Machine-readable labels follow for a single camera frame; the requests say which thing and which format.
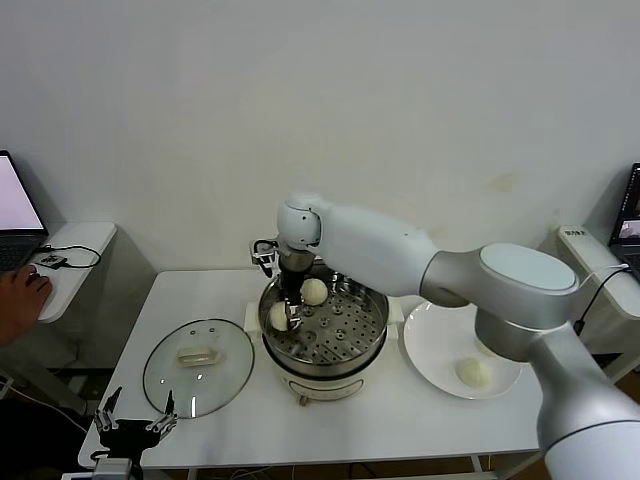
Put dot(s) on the small black usb hub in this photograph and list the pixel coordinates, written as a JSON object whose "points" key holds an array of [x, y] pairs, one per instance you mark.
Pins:
{"points": [[54, 260]]}

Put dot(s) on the round glass pot lid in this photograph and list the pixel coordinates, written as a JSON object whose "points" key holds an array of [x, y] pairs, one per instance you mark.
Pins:
{"points": [[210, 385]]}

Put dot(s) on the black laptop with dark screen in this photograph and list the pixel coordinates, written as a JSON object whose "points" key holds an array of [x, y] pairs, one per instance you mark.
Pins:
{"points": [[631, 210]]}

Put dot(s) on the white side desk rounded corner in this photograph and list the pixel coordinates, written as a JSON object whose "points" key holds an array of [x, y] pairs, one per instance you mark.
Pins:
{"points": [[85, 240]]}

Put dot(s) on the black laptop with slim bezel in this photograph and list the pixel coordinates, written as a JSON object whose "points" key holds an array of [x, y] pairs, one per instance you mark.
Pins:
{"points": [[15, 200]]}

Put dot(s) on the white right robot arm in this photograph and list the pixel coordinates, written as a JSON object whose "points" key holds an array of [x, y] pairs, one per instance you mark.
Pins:
{"points": [[375, 240]]}

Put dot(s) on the small printed desk label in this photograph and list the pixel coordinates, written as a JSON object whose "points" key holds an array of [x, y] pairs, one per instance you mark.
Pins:
{"points": [[575, 233]]}

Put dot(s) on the perforated stainless steamer basket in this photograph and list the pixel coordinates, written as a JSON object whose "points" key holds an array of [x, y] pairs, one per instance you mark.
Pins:
{"points": [[340, 340]]}

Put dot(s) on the white side desk with label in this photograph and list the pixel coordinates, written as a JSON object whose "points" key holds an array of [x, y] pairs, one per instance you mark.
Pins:
{"points": [[582, 245]]}

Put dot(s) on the person's bare hand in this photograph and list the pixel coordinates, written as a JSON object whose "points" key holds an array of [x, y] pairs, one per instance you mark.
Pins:
{"points": [[22, 300]]}

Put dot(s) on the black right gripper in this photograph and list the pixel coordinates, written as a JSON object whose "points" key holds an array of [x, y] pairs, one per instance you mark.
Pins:
{"points": [[295, 280]]}

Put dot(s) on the round white plate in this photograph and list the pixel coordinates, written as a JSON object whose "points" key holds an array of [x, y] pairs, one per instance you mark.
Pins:
{"points": [[435, 360]]}

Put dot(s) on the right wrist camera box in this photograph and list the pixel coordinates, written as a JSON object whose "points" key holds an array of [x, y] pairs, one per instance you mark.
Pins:
{"points": [[264, 257]]}

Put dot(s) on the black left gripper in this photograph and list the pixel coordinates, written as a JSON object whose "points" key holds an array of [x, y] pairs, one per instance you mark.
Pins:
{"points": [[125, 434]]}

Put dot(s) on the cream electric cooker pot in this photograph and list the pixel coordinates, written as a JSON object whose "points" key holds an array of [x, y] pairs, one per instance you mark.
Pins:
{"points": [[320, 387]]}

